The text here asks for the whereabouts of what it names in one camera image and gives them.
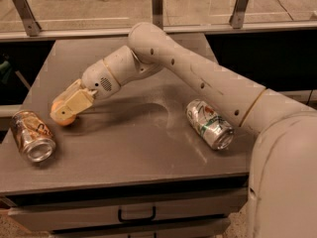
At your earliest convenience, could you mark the metal railing bar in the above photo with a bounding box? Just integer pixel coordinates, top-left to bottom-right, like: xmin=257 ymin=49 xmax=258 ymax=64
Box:
xmin=0 ymin=21 xmax=317 ymax=43

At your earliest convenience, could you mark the black cable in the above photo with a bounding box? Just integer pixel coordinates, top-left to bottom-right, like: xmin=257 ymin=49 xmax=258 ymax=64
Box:
xmin=271 ymin=0 xmax=295 ymax=22

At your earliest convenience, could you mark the orange soda can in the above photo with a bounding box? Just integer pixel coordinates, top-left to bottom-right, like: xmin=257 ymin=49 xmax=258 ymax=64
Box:
xmin=10 ymin=110 xmax=55 ymax=163

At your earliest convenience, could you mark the black drawer handle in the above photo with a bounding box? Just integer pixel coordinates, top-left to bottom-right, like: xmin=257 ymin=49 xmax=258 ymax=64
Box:
xmin=117 ymin=206 xmax=157 ymax=223

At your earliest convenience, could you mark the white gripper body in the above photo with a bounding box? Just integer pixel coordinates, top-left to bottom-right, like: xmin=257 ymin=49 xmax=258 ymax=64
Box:
xmin=81 ymin=59 xmax=121 ymax=98

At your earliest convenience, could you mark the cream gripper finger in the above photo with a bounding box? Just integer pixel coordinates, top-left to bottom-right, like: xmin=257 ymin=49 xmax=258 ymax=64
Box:
xmin=53 ymin=79 xmax=82 ymax=107
xmin=65 ymin=88 xmax=95 ymax=116

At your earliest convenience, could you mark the left metal railing bracket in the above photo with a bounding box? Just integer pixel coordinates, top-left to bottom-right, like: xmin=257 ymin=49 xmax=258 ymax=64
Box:
xmin=12 ymin=0 xmax=42 ymax=37

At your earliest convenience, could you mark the middle metal railing bracket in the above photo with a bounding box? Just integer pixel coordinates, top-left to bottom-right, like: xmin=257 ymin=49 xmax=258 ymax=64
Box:
xmin=152 ymin=0 xmax=163 ymax=29

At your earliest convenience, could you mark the silver green soda can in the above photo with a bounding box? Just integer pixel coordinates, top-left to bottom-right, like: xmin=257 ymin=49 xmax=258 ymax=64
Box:
xmin=185 ymin=99 xmax=235 ymax=151

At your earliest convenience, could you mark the metal railing bracket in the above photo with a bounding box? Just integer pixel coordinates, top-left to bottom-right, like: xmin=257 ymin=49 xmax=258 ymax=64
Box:
xmin=229 ymin=0 xmax=249 ymax=29
xmin=12 ymin=0 xmax=42 ymax=37
xmin=152 ymin=0 xmax=163 ymax=29

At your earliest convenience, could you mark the orange fruit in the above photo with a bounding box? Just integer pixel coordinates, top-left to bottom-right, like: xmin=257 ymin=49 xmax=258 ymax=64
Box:
xmin=51 ymin=100 xmax=76 ymax=126

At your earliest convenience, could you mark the green object at left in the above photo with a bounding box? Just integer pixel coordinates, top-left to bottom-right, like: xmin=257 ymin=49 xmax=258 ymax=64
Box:
xmin=0 ymin=60 xmax=13 ymax=84

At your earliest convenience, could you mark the grey upper drawer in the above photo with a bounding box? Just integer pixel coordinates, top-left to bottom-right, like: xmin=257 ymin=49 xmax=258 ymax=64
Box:
xmin=9 ymin=188 xmax=247 ymax=231

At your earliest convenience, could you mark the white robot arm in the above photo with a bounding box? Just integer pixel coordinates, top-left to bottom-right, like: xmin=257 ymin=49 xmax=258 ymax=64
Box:
xmin=51 ymin=23 xmax=317 ymax=238

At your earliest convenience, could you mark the grey drawer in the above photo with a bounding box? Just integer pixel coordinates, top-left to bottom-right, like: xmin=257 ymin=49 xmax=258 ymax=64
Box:
xmin=50 ymin=218 xmax=230 ymax=238
xmin=9 ymin=188 xmax=247 ymax=231

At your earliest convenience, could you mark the grey lower drawer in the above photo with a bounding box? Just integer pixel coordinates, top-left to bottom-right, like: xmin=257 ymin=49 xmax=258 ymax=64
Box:
xmin=50 ymin=218 xmax=230 ymax=238

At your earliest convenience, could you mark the right metal railing bracket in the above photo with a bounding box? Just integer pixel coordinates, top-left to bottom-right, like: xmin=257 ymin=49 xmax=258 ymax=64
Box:
xmin=229 ymin=0 xmax=249 ymax=29

